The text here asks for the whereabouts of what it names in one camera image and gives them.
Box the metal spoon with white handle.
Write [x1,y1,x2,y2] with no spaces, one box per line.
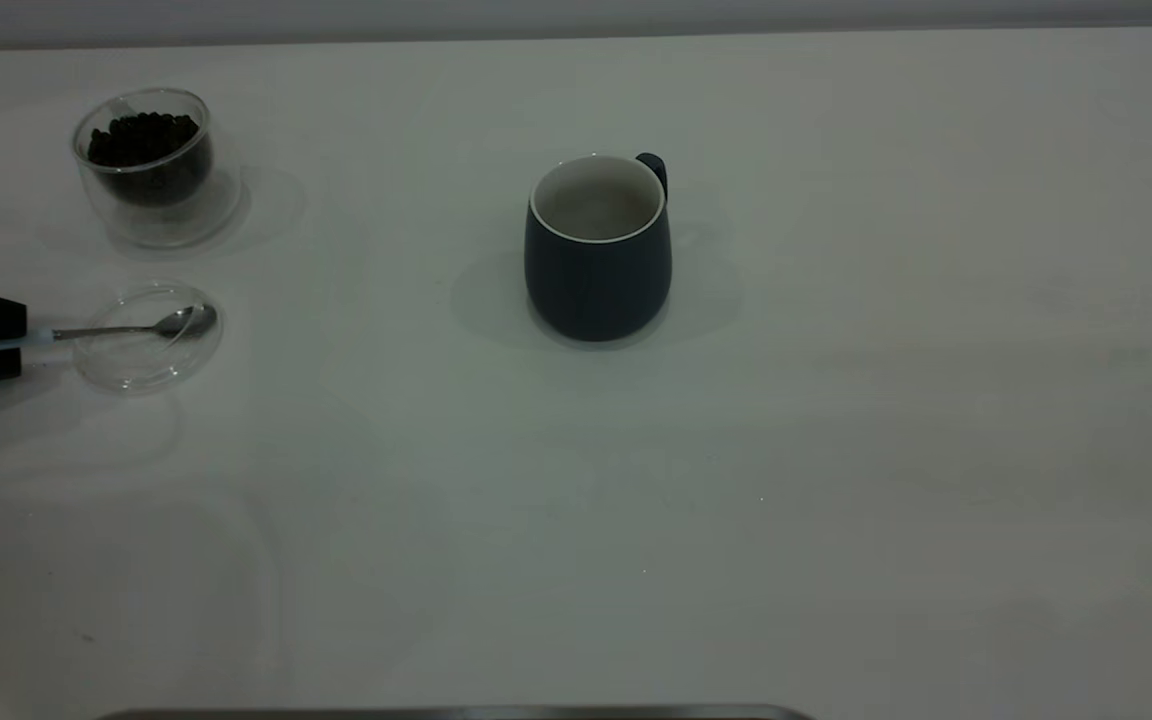
[0,305,218,358]

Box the dark grey mug white inside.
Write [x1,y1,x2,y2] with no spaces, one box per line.
[523,152,674,343]

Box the pile of coffee beans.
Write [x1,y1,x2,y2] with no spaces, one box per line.
[86,112,213,208]

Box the clear glass saucer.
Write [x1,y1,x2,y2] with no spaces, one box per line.
[72,284,225,397]

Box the clear double-wall glass cup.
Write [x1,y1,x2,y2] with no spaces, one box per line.
[72,88,242,249]

